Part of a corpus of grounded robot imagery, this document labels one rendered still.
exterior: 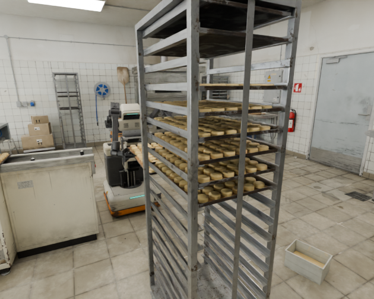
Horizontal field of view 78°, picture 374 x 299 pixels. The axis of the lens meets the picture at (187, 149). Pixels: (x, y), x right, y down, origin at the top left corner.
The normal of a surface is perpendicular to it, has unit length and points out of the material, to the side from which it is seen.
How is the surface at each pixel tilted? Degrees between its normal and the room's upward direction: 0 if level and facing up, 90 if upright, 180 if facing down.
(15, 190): 90
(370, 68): 90
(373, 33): 90
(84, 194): 90
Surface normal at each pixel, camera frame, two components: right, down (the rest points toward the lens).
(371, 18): -0.90, 0.12
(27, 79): 0.44, 0.23
